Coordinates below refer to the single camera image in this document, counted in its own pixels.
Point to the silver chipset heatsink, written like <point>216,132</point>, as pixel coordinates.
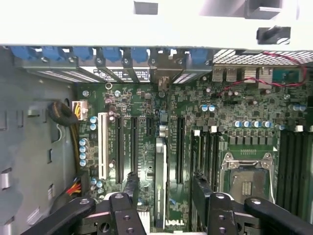
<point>144,220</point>

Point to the green motherboard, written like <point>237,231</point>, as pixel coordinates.
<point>244,105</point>

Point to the long black expansion slot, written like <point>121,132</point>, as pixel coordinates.
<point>119,151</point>
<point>134,147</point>
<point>180,151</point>

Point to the CPU socket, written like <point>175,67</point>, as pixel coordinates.
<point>249,181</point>

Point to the white expansion slot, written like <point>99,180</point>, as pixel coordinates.
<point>102,147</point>

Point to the short black expansion slot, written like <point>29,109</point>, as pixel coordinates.
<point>150,127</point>

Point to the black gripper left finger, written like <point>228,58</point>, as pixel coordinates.
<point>127,220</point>

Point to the black RAM slot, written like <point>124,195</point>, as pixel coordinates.
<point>202,156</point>
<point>215,156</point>
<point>195,156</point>
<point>308,171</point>
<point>209,156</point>
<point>283,171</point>
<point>299,171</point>
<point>291,171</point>

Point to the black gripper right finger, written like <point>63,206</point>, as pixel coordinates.
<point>221,218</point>

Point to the white power connector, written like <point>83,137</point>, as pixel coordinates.
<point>82,110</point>

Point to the open grey PC case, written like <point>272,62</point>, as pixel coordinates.
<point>29,147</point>

